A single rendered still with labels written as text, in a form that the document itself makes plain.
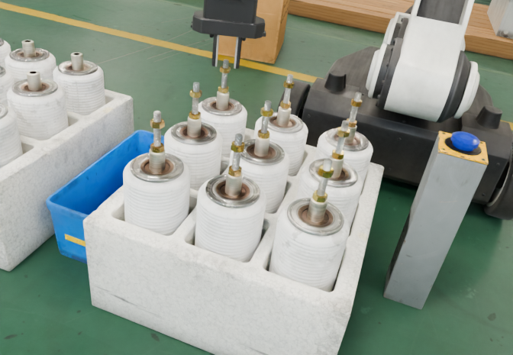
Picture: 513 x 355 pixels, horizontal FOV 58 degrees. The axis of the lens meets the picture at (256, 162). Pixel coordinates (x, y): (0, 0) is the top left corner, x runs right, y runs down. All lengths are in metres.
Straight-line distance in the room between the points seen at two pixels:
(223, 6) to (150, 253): 0.40
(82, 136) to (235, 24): 0.37
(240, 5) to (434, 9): 0.43
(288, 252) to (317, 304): 0.07
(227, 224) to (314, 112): 0.54
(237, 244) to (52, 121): 0.44
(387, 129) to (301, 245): 0.54
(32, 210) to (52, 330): 0.21
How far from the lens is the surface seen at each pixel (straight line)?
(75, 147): 0.93
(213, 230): 0.63
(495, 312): 0.99
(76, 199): 0.92
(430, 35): 0.95
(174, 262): 0.66
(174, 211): 0.68
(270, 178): 0.71
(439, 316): 0.92
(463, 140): 0.74
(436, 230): 0.80
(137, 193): 0.66
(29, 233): 0.91
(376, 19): 2.54
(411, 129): 1.09
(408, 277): 0.87
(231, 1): 0.77
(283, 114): 0.81
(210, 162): 0.75
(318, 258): 0.61
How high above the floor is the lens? 0.63
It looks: 32 degrees down
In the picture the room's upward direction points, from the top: 8 degrees clockwise
